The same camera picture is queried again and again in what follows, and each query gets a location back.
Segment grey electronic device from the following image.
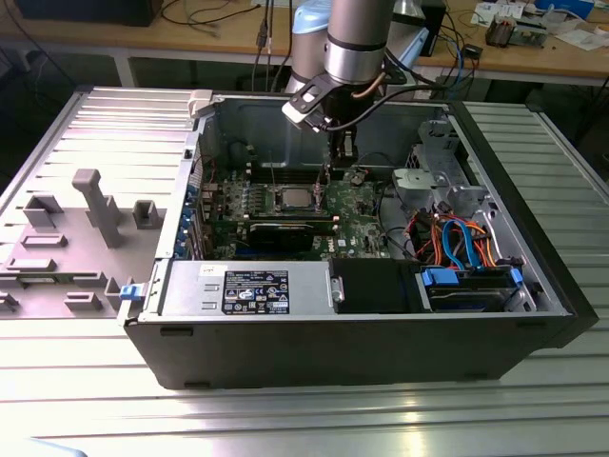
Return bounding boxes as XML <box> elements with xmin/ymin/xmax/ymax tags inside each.
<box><xmin>512</xmin><ymin>16</ymin><xmax>548</xmax><ymax>49</ymax></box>

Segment blue wire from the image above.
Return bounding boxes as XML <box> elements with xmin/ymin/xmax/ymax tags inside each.
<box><xmin>441</xmin><ymin>217</ymin><xmax>481</xmax><ymax>270</ymax></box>

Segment hard disk in blue carrier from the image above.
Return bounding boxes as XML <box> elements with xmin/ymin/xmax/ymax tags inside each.
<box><xmin>417</xmin><ymin>266</ymin><xmax>525</xmax><ymax>314</ymax></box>

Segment black RAM slot bank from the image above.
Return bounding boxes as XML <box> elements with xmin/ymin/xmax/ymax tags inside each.
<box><xmin>246</xmin><ymin>160</ymin><xmax>332</xmax><ymax>185</ymax></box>

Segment black hanging cable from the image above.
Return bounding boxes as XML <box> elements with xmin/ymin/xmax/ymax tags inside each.
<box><xmin>250</xmin><ymin>0</ymin><xmax>292</xmax><ymax>92</ymax></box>

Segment black open PC case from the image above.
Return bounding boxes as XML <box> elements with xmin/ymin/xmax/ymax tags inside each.
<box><xmin>116</xmin><ymin>89</ymin><xmax>599</xmax><ymax>391</ymax></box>

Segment black looped cable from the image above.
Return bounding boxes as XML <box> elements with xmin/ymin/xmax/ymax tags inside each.
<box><xmin>375</xmin><ymin>150</ymin><xmax>416</xmax><ymax>259</ymax></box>

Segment black upright device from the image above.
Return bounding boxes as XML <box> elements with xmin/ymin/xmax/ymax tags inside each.
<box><xmin>421</xmin><ymin>0</ymin><xmax>447</xmax><ymax>57</ymax></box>

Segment orange wire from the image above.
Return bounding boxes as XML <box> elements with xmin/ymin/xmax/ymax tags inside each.
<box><xmin>427</xmin><ymin>214</ymin><xmax>501</xmax><ymax>268</ymax></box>

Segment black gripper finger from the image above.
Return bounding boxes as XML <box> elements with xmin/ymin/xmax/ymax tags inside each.
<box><xmin>330</xmin><ymin>129</ymin><xmax>359</xmax><ymax>171</ymax></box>

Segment green motherboard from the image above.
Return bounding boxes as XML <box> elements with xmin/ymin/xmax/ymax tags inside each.
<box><xmin>197</xmin><ymin>159</ymin><xmax>396</xmax><ymax>261</ymax></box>

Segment black box on desk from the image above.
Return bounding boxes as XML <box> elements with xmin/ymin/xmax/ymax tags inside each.
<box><xmin>16</xmin><ymin>0</ymin><xmax>154</xmax><ymax>29</ymax></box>

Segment black graphics card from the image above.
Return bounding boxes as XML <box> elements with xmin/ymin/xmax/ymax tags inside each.
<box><xmin>246</xmin><ymin>221</ymin><xmax>316</xmax><ymax>253</ymax></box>

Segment red wire bundle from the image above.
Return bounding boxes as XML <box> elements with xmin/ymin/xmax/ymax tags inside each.
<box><xmin>405</xmin><ymin>209</ymin><xmax>432</xmax><ymax>262</ymax></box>

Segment grey parts rack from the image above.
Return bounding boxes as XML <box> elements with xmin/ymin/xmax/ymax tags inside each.
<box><xmin>0</xmin><ymin>169</ymin><xmax>168</xmax><ymax>320</ymax></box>

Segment metal socket cover frame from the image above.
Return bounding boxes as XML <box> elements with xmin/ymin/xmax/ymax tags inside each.
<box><xmin>312</xmin><ymin>164</ymin><xmax>332</xmax><ymax>213</ymax></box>

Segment white paper sheets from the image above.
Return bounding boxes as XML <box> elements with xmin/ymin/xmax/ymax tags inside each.
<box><xmin>554</xmin><ymin>26</ymin><xmax>609</xmax><ymax>51</ymax></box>

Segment copper heatsink cooler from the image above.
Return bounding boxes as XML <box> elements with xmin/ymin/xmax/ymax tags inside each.
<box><xmin>484</xmin><ymin>12</ymin><xmax>518</xmax><ymax>48</ymax></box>

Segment silver CPU plate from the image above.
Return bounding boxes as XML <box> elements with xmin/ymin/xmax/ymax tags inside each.
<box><xmin>279</xmin><ymin>188</ymin><xmax>316</xmax><ymax>208</ymax></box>

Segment blue network cable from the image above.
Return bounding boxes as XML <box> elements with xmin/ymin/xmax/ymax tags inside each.
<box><xmin>454</xmin><ymin>35</ymin><xmax>472</xmax><ymax>89</ymax></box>

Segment silver power supply unit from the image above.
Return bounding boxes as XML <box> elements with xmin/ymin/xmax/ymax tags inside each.
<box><xmin>161</xmin><ymin>260</ymin><xmax>334</xmax><ymax>318</ymax></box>

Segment silver drive bracket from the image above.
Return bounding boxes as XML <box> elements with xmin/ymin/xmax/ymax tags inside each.
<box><xmin>392</xmin><ymin>167</ymin><xmax>452</xmax><ymax>211</ymax></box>

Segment CPU socket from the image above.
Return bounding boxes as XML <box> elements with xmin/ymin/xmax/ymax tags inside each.
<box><xmin>269</xmin><ymin>184</ymin><xmax>321</xmax><ymax>214</ymax></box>

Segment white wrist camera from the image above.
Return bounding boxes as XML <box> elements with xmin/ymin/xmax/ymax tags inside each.
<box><xmin>280</xmin><ymin>75</ymin><xmax>337</xmax><ymax>133</ymax></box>

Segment grey metal drive cage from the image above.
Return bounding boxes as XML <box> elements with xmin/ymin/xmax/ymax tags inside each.
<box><xmin>409</xmin><ymin>118</ymin><xmax>462</xmax><ymax>173</ymax></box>

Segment wooden desk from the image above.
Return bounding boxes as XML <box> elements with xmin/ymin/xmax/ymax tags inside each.
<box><xmin>0</xmin><ymin>0</ymin><xmax>609</xmax><ymax>89</ymax></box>

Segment grey case handle block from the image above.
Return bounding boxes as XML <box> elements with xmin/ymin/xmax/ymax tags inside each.
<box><xmin>187</xmin><ymin>89</ymin><xmax>215</xmax><ymax>120</ymax></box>

